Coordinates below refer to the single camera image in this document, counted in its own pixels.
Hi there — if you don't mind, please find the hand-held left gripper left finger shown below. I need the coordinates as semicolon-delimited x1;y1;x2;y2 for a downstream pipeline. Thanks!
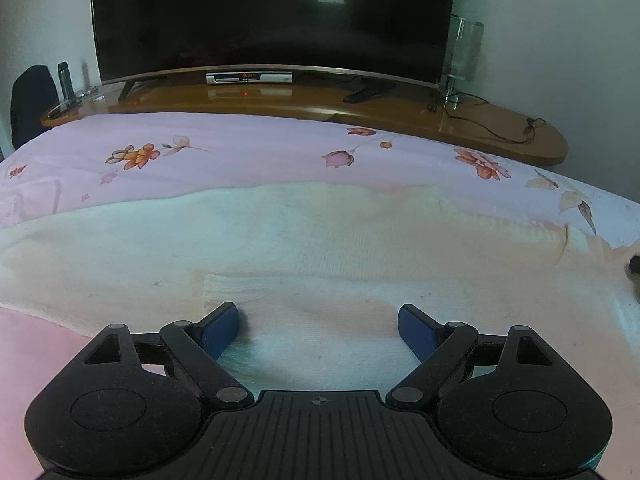
77;301;256;409

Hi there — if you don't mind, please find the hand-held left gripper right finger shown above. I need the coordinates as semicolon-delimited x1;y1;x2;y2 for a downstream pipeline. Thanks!
385;302;557;409

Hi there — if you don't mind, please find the white towel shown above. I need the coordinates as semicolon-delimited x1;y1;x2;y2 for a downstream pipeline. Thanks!
0;182;640;392

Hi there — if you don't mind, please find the floral bed sheet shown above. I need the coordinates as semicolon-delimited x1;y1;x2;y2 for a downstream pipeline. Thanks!
0;111;640;480

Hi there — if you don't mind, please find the wooden television stand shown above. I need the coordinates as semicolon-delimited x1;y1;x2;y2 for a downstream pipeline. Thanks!
41;79;570;167

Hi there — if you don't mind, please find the silver set-top box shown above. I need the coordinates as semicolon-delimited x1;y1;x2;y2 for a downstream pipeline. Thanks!
206;71;294;85

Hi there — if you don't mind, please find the clear glass table lamp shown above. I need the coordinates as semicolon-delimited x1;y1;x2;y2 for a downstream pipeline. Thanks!
442;14;485;111

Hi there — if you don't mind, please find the dark chair back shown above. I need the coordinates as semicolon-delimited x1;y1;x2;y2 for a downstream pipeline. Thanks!
11;65;57;150

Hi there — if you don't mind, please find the dark slim bottle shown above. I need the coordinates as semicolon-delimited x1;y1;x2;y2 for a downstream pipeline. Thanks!
56;61;76;104

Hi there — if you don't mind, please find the black flat television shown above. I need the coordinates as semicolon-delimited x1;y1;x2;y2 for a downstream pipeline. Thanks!
90;0;458;103

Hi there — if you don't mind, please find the black power cable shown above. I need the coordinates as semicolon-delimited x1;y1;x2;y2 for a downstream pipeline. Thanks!
427;92;547;145

